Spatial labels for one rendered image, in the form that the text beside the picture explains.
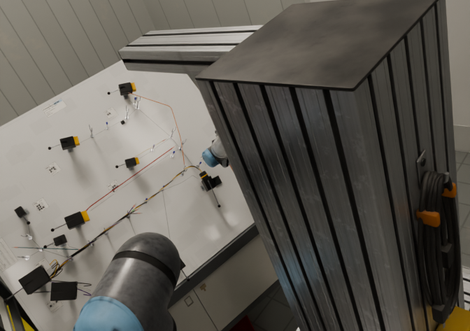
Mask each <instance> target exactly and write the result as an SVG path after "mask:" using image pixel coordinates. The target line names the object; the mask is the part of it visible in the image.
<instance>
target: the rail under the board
mask: <svg viewBox="0 0 470 331"><path fill-rule="evenodd" d="M258 234H259V232H258V229H257V227H256V224H255V223H253V224H252V225H251V226H250V227H248V228H247V229H246V230H244V231H243V232H242V233H240V234H239V235H238V236H237V237H236V238H235V239H233V240H232V241H231V242H229V243H228V244H227V245H226V246H225V247H224V248H222V249H221V250H220V251H218V252H217V253H216V254H215V255H214V256H213V257H211V258H210V259H209V260H208V261H206V262H205V263H204V264H202V266H200V267H199V268H198V269H197V270H195V271H194V272H193V273H191V274H190V275H189V276H188V278H189V279H190V281H187V278H186V279H184V280H183V281H182V282H180V283H179V284H178V285H177V286H176V287H175V290H174V292H173V294H172V296H171V299H170V301H169V304H168V307H167V310H168V309H169V308H170V307H172V306H173V305H174V304H175V303H176V302H177V301H178V300H180V299H181V298H182V297H184V296H185V295H186V294H188V292H189V291H191V290H192V289H193V288H194V287H196V286H197V285H198V284H199V283H201V282H202V281H203V280H204V279H205V278H206V277H207V276H209V275H210V274H211V273H213V272H214V271H215V270H216V269H217V268H218V267H220V266H221V265H222V264H223V263H225V262H226V261H227V260H228V259H230V257H231V256H233V255H234V254H235V253H237V252H238V251H239V250H240V249H242V248H243V247H244V246H245V245H246V244H247V243H248V242H250V241H251V240H252V239H254V238H255V237H256V236H257V235H258Z"/></svg>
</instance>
